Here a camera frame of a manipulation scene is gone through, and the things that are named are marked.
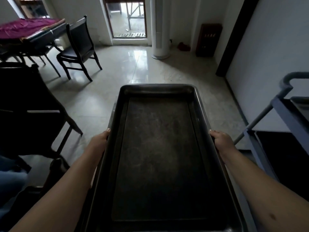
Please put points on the person's right hand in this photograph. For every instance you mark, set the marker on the person's right hand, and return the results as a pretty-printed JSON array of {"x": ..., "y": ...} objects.
[{"x": 223, "y": 141}]

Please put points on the person's left hand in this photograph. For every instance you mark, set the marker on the person's left hand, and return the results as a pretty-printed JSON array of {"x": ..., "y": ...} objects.
[{"x": 101, "y": 140}]

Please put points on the person's left thumb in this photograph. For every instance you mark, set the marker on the person's left thumb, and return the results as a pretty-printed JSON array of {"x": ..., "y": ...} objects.
[{"x": 106, "y": 133}]

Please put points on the person's right thumb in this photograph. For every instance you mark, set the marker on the person's right thumb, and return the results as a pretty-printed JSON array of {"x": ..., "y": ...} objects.
[{"x": 214, "y": 134}]

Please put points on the large dark metal tray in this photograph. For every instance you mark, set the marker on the large dark metal tray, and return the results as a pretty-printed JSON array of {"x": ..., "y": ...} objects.
[{"x": 159, "y": 161}]

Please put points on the person's left forearm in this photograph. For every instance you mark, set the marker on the person's left forearm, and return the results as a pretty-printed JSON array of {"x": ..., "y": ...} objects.
[{"x": 58, "y": 190}]

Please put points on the person's right forearm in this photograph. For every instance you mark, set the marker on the person's right forearm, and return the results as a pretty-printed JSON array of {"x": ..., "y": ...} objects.
[{"x": 263, "y": 190}]

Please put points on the grey utility cart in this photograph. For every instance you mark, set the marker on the grey utility cart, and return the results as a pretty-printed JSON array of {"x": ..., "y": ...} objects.
[{"x": 282, "y": 132}]

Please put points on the dark wooden chair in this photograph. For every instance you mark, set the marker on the dark wooden chair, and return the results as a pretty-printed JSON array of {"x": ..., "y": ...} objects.
[{"x": 29, "y": 111}]

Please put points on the black wooden chair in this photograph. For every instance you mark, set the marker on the black wooden chair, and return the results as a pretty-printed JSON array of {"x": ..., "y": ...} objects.
[
  {"x": 36, "y": 55},
  {"x": 78, "y": 49}
]

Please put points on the red object on floor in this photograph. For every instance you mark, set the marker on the red object on floor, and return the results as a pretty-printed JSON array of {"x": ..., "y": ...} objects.
[{"x": 184, "y": 46}]

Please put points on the blue cloth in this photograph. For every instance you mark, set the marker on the blue cloth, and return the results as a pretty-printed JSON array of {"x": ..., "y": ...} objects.
[{"x": 10, "y": 181}]

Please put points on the glass door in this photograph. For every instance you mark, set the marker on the glass door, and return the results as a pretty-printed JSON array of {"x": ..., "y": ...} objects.
[{"x": 126, "y": 18}]

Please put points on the white standing air conditioner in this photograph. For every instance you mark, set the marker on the white standing air conditioner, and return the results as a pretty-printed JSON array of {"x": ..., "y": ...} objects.
[{"x": 159, "y": 26}]

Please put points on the dark table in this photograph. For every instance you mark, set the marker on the dark table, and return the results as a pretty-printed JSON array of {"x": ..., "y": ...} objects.
[{"x": 36, "y": 36}]

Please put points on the magenta tablecloth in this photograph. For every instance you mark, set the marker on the magenta tablecloth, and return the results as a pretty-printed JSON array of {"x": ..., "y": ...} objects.
[{"x": 26, "y": 27}]

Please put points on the black door frame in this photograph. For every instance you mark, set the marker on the black door frame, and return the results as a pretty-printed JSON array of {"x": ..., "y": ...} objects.
[{"x": 235, "y": 36}]

